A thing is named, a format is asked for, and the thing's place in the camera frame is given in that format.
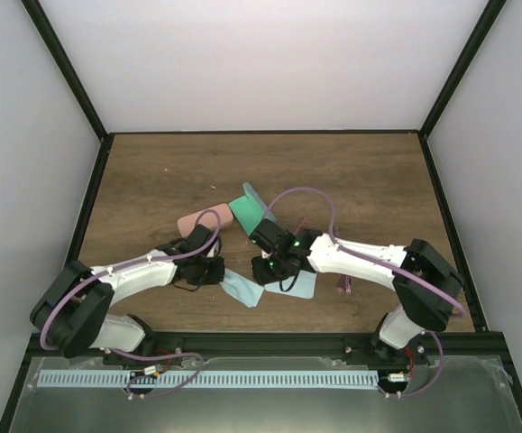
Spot purple frame sunglasses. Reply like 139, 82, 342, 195
337, 275, 353, 295

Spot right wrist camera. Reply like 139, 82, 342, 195
249, 218, 295, 253

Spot pink glasses case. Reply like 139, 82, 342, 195
177, 203, 234, 237

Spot light blue cleaning cloth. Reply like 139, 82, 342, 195
220, 269, 264, 308
264, 271, 316, 299

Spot green glasses case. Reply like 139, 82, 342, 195
229, 182, 277, 235

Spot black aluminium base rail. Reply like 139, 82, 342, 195
30, 331, 505, 362

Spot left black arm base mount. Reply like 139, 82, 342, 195
102, 332, 184, 367

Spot light blue slotted cable duct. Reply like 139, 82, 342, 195
36, 370, 379, 391

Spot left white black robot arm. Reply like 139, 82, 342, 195
30, 224, 224, 364

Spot clear acrylic front panel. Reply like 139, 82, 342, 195
11, 356, 522, 432

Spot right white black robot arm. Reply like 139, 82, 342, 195
249, 220, 465, 364

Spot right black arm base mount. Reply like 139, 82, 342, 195
343, 334, 427, 368

